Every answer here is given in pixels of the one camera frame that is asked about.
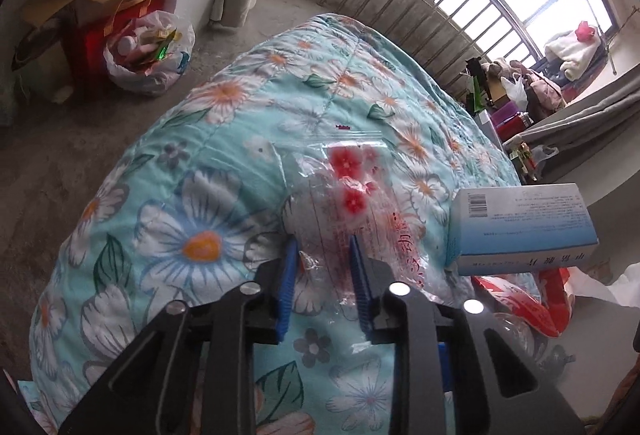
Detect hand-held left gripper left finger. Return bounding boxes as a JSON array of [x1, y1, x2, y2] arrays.
[[57, 235, 301, 435]]

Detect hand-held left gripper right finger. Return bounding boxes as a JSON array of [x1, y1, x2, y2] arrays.
[[349, 234, 586, 435]]

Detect clear zip bag red flowers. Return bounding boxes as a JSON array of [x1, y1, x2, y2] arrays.
[[272, 135, 436, 306]]

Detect red and white paper bag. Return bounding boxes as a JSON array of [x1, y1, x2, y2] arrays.
[[470, 267, 573, 338]]

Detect blue and white medicine box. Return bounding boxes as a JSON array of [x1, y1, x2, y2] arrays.
[[445, 182, 600, 277]]

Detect floral turquoise blanket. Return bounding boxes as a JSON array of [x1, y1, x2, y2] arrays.
[[17, 12, 546, 435]]

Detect grey cabinet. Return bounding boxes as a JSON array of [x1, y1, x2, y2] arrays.
[[472, 110, 506, 150]]

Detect pile of small boxes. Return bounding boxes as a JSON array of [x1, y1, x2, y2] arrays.
[[507, 142, 541, 180]]

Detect pile of clothes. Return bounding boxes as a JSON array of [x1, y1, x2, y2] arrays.
[[480, 57, 568, 116]]

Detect white plastic bag of bottles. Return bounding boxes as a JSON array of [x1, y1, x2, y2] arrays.
[[102, 10, 196, 96]]

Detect white fleece garment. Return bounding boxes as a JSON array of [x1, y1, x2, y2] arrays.
[[542, 20, 608, 83]]

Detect red bag with yellow handle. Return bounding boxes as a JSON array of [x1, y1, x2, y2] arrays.
[[62, 0, 166, 86]]

